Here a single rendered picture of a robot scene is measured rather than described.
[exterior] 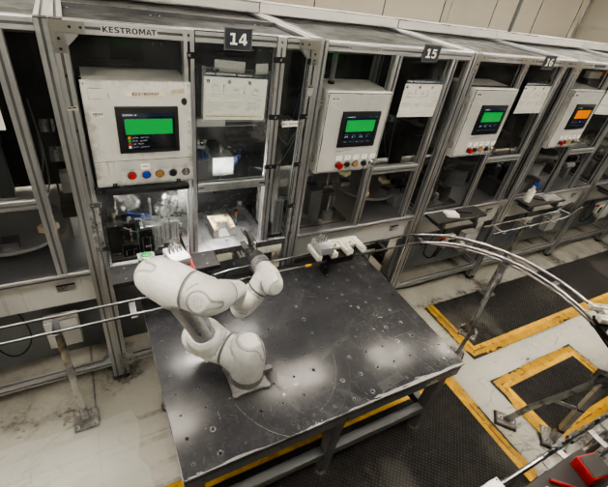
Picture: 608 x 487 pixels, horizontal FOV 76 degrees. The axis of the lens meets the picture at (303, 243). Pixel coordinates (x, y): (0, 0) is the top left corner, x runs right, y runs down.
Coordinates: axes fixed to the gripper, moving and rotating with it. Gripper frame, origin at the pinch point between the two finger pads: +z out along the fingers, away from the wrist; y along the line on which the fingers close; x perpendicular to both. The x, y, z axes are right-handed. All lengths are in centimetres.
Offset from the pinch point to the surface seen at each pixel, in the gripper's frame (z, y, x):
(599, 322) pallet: -101, -27, -185
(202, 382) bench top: -45, -44, 34
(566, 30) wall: 378, 89, -798
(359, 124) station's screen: 18, 51, -70
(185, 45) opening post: 21, 85, 22
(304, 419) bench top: -80, -44, -2
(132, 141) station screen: 18, 47, 46
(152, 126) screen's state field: 18, 53, 38
